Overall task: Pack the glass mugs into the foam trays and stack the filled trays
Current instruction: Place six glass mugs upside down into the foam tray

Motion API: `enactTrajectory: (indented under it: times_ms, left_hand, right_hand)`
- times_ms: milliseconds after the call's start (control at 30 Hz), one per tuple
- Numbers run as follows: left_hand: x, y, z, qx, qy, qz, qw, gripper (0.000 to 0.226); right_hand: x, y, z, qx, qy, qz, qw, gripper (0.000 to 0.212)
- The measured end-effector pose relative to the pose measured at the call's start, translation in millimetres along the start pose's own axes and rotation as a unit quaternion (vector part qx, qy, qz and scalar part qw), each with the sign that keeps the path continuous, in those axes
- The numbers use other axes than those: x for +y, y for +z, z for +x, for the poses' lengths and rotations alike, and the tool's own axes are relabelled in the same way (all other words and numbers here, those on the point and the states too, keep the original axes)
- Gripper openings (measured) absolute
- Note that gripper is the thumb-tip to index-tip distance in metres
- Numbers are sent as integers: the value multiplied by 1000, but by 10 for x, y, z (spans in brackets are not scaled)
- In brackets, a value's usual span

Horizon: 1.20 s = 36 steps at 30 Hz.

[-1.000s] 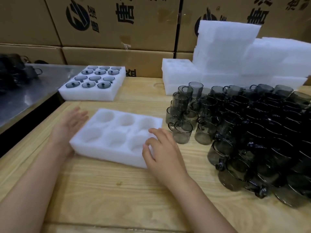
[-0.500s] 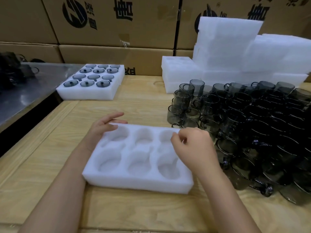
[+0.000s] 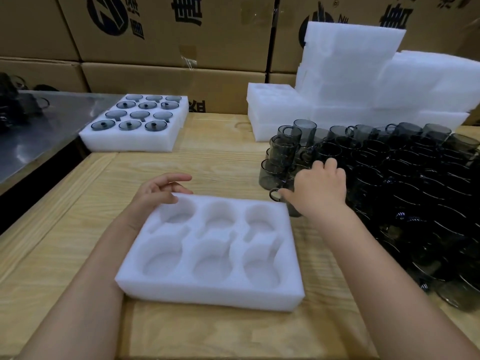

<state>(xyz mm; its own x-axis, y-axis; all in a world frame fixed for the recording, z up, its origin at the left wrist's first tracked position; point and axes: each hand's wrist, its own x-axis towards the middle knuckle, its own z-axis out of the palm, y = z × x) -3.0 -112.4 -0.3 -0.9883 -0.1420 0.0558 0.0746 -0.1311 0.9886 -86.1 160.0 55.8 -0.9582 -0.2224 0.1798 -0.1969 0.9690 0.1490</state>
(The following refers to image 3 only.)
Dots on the black round object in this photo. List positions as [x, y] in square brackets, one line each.
[45, 88]

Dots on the stainless steel table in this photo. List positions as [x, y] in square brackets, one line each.
[56, 127]

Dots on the dark mugs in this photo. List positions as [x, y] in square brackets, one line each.
[15, 104]

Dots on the person's right hand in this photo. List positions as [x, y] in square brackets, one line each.
[322, 191]

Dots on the stack of white foam trays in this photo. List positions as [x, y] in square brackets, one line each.
[348, 71]

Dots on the pile of smoky glass mugs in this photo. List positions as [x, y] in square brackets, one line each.
[412, 183]

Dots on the person's left forearm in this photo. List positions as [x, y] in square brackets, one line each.
[82, 296]

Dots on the person's left hand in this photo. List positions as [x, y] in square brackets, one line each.
[150, 198]

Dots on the smoky grey glass cup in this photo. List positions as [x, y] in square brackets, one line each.
[103, 125]
[173, 98]
[170, 105]
[163, 116]
[147, 105]
[155, 125]
[153, 98]
[116, 115]
[126, 104]
[134, 97]
[294, 211]
[140, 116]
[130, 125]

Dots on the white grooved foam tray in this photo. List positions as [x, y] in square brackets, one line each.
[127, 142]
[210, 296]
[159, 101]

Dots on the person's right forearm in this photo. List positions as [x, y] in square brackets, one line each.
[393, 288]

